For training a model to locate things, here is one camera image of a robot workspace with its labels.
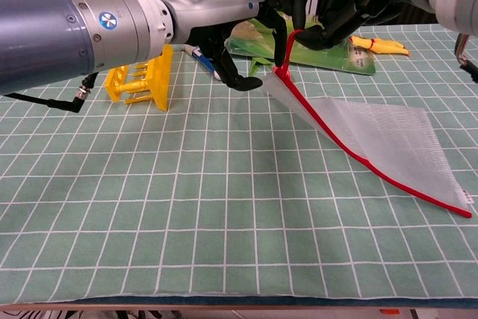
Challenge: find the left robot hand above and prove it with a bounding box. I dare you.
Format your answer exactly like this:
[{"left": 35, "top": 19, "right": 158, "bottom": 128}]
[{"left": 152, "top": 0, "right": 289, "bottom": 92}]

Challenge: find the white mesh zipper pouch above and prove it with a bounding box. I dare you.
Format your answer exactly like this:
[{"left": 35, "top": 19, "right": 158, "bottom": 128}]
[{"left": 260, "top": 28, "right": 474, "bottom": 219}]

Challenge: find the white blue toothpaste tube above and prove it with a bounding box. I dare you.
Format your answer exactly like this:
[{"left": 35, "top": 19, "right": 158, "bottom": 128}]
[{"left": 181, "top": 43, "right": 221, "bottom": 81}]

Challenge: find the yellow rubber chicken toy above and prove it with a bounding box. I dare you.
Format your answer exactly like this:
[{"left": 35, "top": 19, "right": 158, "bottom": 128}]
[{"left": 349, "top": 34, "right": 412, "bottom": 58}]

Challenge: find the green blister package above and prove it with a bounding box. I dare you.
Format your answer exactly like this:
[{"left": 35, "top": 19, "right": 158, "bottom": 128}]
[{"left": 223, "top": 12, "right": 376, "bottom": 76}]

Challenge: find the yellow plastic rack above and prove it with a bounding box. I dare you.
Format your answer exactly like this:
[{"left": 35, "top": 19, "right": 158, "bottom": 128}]
[{"left": 104, "top": 44, "right": 175, "bottom": 112}]

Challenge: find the green checkered tablecloth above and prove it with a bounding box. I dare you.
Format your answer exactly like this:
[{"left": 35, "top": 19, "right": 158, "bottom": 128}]
[{"left": 0, "top": 22, "right": 478, "bottom": 305}]

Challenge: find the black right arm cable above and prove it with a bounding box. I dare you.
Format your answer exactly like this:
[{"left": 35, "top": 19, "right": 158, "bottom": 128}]
[{"left": 453, "top": 32, "right": 478, "bottom": 84}]

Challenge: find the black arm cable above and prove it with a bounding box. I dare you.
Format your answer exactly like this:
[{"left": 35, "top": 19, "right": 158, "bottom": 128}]
[
  {"left": 0, "top": 72, "right": 99, "bottom": 114},
  {"left": 453, "top": 32, "right": 478, "bottom": 84}
]

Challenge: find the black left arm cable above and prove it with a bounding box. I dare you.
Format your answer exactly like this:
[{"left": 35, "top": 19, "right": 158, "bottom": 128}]
[{"left": 0, "top": 72, "right": 99, "bottom": 114}]

